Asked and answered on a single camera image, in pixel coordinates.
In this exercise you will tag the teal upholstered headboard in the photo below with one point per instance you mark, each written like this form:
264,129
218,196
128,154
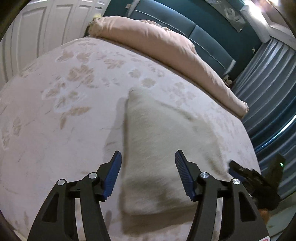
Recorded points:
216,41

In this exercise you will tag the blue grey striped curtain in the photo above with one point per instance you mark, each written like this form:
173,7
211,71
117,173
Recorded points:
267,85

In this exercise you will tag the cream knitted cardigan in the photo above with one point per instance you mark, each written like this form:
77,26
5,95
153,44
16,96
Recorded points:
153,196

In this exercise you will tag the silver framed wall picture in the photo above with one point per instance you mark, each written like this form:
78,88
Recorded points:
229,13

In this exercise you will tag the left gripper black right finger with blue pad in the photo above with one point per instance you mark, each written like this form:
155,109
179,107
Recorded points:
240,217

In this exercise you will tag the floral pink bedspread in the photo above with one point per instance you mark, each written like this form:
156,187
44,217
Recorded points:
63,115

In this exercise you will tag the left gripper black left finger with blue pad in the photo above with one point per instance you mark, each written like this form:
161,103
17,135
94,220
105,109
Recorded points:
56,218

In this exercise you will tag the white panelled wardrobe doors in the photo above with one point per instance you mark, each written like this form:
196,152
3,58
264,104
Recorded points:
42,26

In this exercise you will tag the pink folded duvet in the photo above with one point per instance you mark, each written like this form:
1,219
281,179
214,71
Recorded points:
171,49

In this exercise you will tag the right hand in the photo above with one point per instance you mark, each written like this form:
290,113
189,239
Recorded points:
263,215

